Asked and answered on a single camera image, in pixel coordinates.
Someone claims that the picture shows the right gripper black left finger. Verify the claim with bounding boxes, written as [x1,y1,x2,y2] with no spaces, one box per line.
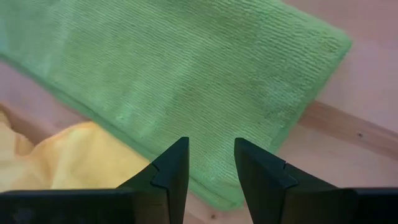
[0,136,190,224]

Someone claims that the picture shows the yellow microfiber towel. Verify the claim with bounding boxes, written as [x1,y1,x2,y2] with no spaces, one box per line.
[0,110,152,191]

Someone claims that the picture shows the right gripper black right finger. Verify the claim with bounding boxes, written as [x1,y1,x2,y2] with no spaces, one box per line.
[234,137,398,224]

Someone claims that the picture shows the green microfiber towel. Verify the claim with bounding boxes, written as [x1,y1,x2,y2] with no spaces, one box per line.
[0,0,354,212]

